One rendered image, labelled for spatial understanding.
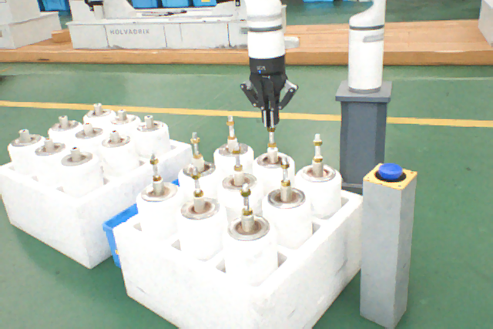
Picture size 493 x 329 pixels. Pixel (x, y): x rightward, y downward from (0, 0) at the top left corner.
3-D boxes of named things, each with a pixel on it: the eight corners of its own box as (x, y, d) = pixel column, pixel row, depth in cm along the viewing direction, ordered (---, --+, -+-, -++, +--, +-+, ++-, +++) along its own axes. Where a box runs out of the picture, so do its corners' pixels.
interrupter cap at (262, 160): (284, 171, 100) (284, 168, 99) (251, 167, 102) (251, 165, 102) (293, 156, 106) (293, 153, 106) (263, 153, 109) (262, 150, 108)
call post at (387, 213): (373, 294, 98) (379, 164, 86) (407, 309, 94) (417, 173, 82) (359, 315, 93) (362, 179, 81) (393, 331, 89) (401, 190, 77)
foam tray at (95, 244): (118, 169, 163) (108, 122, 156) (199, 198, 141) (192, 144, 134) (10, 223, 136) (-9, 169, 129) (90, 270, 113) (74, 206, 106)
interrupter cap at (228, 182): (242, 196, 91) (241, 193, 91) (214, 186, 96) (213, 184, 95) (265, 181, 96) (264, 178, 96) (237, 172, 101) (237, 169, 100)
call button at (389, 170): (384, 170, 84) (384, 160, 83) (405, 176, 81) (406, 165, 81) (373, 179, 81) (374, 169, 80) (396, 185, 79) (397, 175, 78)
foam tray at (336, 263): (237, 213, 131) (232, 157, 124) (365, 263, 108) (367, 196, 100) (127, 295, 104) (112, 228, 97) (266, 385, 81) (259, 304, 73)
